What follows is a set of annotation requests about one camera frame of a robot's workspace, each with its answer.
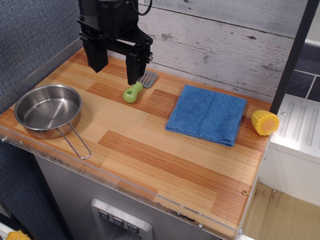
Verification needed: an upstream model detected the clear acrylic table edge guard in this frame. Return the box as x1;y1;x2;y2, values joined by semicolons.
0;126;247;240

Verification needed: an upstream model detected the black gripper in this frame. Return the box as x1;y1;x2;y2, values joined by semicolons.
77;0;153;85

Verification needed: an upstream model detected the white toy sink drainboard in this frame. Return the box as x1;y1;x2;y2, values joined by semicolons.
258;94;320;206

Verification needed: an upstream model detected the green handled grey spatula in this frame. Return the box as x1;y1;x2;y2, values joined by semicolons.
122;70;158;104

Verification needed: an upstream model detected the stainless steel pan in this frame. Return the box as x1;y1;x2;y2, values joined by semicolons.
14;84;92;160

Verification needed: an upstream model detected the yellow toy corn cob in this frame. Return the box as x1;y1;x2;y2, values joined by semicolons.
251;110;280;136

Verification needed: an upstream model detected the grey toy fridge dispenser panel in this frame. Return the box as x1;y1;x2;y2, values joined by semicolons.
91;198;154;240

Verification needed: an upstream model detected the black right frame post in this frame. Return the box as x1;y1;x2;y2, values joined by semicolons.
269;0;320;114

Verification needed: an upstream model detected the black cable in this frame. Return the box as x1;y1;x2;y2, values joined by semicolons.
126;0;153;16

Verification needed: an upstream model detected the blue folded cloth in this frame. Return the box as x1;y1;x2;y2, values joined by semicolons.
165;85;247;147

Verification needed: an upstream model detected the yellow toy at bottom left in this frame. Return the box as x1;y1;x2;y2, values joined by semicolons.
6;230;31;240

